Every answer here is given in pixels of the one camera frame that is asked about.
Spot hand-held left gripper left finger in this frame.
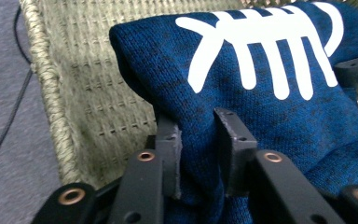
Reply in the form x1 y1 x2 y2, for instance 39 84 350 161
153 112 184 201

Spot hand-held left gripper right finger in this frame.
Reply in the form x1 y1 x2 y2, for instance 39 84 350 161
213 106 259 198

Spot dark blue knit sweater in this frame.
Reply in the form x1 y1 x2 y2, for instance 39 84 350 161
108 0 358 224

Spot green woven basket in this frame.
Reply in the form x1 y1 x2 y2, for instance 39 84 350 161
18 0 358 191

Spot thin black floor cable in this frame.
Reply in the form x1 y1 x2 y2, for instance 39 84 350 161
0 5 34 183

